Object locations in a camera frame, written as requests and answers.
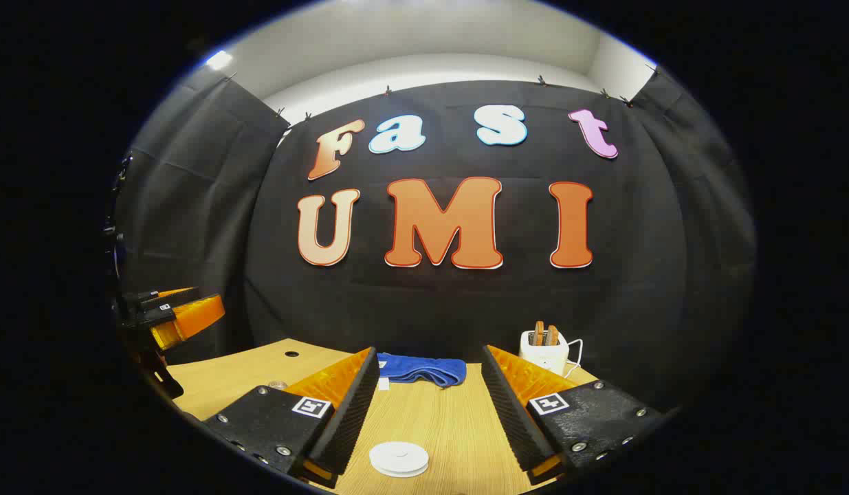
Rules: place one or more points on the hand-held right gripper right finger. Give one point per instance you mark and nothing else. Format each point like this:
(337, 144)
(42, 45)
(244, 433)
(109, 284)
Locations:
(513, 419)

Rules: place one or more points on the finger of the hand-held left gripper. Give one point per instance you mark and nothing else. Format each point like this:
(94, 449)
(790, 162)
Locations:
(190, 320)
(164, 300)

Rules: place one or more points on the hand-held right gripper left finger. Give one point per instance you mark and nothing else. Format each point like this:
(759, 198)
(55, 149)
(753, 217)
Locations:
(352, 419)

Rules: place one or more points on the white toaster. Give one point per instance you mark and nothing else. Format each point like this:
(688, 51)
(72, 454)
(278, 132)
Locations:
(544, 357)

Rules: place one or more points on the toast bread slice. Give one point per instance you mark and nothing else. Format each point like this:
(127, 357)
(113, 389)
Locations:
(553, 336)
(538, 335)

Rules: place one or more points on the blue towel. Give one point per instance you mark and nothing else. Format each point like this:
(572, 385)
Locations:
(424, 368)

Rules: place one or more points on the black backdrop cloth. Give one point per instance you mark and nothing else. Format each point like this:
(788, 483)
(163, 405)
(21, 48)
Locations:
(465, 309)

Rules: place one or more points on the ceiling light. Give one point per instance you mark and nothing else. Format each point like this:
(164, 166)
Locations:
(218, 60)

